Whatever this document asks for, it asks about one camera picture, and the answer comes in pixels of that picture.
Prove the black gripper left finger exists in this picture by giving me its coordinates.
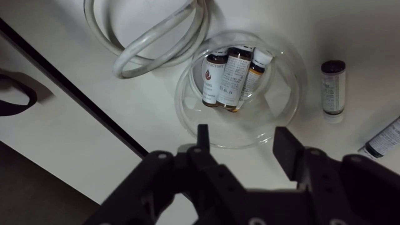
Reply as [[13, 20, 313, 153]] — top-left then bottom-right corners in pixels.
[[86, 124, 252, 225]]

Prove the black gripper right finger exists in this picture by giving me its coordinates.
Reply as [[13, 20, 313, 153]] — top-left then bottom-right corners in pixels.
[[273, 127, 400, 225]]

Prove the brown bottle white text label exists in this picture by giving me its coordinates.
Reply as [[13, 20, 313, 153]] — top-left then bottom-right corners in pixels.
[[217, 47, 256, 114]]

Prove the brown bottle orange band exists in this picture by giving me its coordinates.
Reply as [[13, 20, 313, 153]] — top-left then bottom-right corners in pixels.
[[243, 48, 274, 102]]

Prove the dark-capped white label bottle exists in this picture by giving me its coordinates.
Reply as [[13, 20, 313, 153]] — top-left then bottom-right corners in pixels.
[[359, 117, 400, 160]]

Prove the clear glass bowl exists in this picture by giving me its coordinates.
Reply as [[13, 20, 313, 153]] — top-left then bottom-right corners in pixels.
[[174, 29, 308, 150]]

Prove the small black-capped vial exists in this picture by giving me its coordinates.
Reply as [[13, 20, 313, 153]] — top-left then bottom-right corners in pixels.
[[321, 59, 348, 118]]

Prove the thick white coiled cable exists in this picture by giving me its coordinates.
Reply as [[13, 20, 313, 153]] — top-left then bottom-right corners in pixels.
[[82, 0, 214, 80]]

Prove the black cable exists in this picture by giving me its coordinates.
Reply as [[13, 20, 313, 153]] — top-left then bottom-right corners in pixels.
[[0, 70, 41, 118]]

